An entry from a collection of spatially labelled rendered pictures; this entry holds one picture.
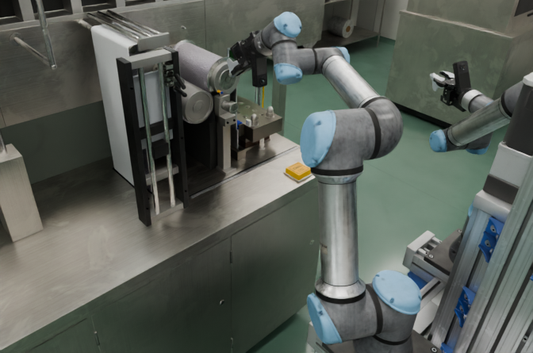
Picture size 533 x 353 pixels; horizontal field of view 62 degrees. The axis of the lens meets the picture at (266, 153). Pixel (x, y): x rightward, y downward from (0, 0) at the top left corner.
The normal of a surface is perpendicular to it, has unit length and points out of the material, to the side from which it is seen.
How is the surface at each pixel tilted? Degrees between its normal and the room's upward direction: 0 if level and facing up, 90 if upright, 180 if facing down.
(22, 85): 90
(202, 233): 0
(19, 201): 90
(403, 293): 7
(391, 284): 7
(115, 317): 90
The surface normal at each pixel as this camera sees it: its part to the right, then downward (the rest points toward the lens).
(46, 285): 0.04, -0.85
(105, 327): 0.68, 0.41
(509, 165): -0.75, 0.33
